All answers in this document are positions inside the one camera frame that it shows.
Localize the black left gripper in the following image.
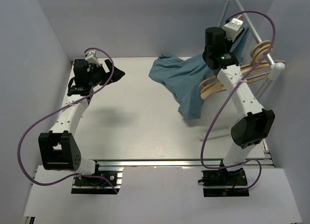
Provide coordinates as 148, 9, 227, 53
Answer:
88, 59, 125, 87

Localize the blue t shirt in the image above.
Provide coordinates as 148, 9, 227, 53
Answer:
148, 24, 251, 120

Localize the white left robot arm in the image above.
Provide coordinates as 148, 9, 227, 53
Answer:
38, 59, 125, 185

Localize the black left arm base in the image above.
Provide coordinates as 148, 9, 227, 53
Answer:
71, 165, 123, 195

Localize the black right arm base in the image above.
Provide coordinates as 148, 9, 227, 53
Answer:
198, 168, 249, 197

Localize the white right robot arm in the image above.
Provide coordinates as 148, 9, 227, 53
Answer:
202, 27, 275, 185

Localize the white clothes rack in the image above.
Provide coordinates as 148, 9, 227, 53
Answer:
199, 0, 285, 140

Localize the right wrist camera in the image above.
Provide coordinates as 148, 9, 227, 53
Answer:
209, 52, 239, 70

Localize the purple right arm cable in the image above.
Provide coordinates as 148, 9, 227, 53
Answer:
201, 12, 277, 192

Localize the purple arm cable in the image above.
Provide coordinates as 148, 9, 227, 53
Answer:
18, 48, 119, 194
201, 12, 277, 192

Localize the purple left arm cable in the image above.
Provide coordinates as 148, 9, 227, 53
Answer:
18, 48, 119, 194

